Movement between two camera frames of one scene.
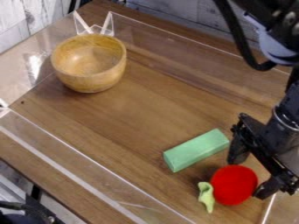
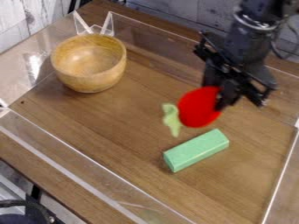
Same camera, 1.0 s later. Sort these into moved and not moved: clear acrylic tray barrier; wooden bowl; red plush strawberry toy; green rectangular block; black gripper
Moved: black gripper; red plush strawberry toy
Not moved: clear acrylic tray barrier; green rectangular block; wooden bowl
